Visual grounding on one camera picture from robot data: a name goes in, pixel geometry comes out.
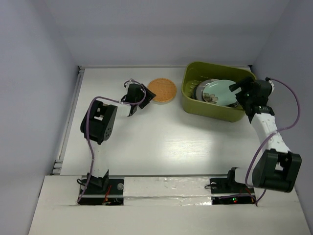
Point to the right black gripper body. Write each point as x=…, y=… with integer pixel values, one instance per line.
x=248, y=98

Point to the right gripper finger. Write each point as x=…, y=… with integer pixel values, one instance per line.
x=244, y=84
x=236, y=90

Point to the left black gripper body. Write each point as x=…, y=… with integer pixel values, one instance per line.
x=142, y=96

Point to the orange woven pattern plate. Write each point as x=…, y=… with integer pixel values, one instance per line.
x=164, y=89

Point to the mint green flower plate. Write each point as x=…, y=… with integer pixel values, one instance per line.
x=218, y=93

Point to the grey deer plate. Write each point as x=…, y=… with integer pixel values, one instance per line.
x=199, y=89

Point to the blue floral rim plate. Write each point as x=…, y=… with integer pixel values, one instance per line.
x=234, y=105

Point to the dark teal blossom plate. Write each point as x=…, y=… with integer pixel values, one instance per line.
x=193, y=94

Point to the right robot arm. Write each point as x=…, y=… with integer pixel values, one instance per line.
x=274, y=166

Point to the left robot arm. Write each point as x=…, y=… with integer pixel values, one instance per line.
x=97, y=127

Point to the green plastic bin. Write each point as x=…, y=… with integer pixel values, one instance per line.
x=197, y=72

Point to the foil covered base panel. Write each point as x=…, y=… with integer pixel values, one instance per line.
x=166, y=191

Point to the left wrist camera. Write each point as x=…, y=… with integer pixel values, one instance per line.
x=129, y=82

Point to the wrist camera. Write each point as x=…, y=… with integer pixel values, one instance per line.
x=129, y=82
x=268, y=79

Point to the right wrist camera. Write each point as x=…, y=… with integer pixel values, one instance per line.
x=268, y=79

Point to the left aluminium table rail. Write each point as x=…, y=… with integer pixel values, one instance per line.
x=57, y=165

